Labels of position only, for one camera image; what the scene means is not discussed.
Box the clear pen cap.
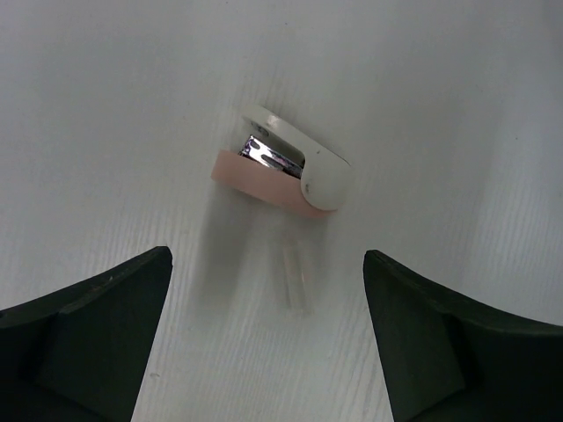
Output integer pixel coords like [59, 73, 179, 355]
[279, 236, 314, 316]

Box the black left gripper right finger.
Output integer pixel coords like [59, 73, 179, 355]
[363, 251, 562, 421]

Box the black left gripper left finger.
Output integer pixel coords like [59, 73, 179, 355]
[1, 246, 172, 421]

